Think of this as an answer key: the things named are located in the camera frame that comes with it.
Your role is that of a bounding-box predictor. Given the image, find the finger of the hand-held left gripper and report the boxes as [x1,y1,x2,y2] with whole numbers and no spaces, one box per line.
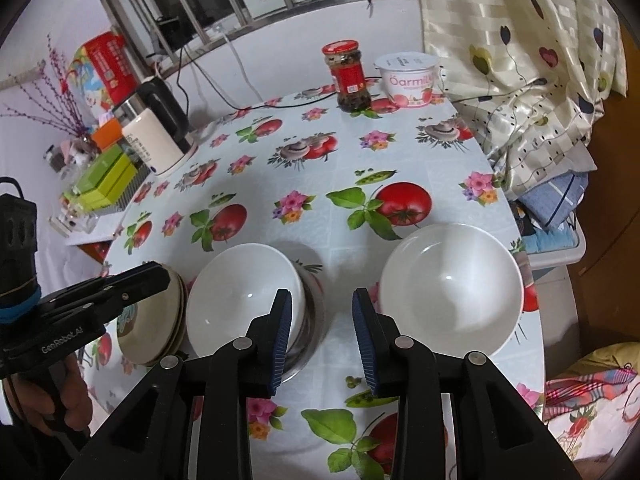
[37,261,166,311]
[45,267,172,326]

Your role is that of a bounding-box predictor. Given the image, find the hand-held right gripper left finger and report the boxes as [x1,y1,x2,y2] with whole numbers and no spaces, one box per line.
[60,287,293,480]

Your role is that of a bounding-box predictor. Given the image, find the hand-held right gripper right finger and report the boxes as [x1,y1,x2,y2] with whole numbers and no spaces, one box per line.
[351,287,583,480]

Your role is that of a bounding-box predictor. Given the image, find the stainless steel bowl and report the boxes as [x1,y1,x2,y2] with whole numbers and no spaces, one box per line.
[280,260,326,386]

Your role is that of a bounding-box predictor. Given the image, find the white ceramic bowl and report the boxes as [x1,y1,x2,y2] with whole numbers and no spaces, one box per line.
[379,223,525,358]
[186,243,307,361]

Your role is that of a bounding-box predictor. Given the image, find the person's left hand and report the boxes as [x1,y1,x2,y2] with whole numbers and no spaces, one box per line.
[5,352,93,440]

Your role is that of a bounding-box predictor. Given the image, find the clear glass cup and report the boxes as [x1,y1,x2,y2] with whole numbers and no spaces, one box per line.
[50,209,97,234]

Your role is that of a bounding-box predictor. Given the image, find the lime green box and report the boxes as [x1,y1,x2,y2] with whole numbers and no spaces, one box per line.
[80,157,136,206]
[82,170,139,212]

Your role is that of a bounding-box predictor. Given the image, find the striped storage box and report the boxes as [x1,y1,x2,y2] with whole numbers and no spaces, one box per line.
[107,160,152,211]

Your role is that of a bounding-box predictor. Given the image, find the dark green box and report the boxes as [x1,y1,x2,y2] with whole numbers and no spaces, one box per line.
[75,144,126,196]

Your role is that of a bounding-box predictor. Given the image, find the glass jar with dark lid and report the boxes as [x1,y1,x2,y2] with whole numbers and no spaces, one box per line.
[46,144,69,172]

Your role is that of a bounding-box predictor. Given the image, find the orange box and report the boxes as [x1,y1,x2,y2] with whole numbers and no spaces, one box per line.
[92,117,124,151]

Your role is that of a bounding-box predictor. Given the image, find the floral tablecloth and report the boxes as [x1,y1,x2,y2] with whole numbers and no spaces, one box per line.
[82,85,546,480]

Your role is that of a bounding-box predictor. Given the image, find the white electric kettle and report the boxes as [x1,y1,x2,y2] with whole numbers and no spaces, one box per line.
[112,77,197,153]

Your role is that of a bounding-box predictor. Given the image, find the purple flower branches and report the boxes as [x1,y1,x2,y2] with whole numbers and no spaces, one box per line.
[4,35,94,139]

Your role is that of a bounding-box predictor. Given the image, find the red colourful box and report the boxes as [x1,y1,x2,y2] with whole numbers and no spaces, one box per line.
[74,31,142,112]

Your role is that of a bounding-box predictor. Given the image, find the white plastic storage box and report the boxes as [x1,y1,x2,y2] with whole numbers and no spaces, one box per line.
[520,224,587,272]

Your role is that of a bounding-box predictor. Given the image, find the plaid blanket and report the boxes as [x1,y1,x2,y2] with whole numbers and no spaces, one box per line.
[542,347,640,462]

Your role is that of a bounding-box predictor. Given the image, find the folded blue cloth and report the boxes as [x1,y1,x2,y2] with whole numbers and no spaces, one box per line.
[515,170,590,232]

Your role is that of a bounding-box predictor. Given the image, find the white yogurt tub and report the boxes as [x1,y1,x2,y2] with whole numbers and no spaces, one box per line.
[374,51,440,109]

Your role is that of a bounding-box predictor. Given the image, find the red label sauce jar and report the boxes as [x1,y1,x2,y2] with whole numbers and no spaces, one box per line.
[321,40,373,112]

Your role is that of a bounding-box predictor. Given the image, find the wooden wardrobe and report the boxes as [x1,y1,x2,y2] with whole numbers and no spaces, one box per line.
[569,20,640,362]

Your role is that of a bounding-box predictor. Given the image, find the cream patterned curtain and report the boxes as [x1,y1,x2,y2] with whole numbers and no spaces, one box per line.
[414,0,628,202]

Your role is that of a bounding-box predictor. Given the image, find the white cable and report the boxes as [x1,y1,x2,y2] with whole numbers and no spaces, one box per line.
[222,35,264,104]

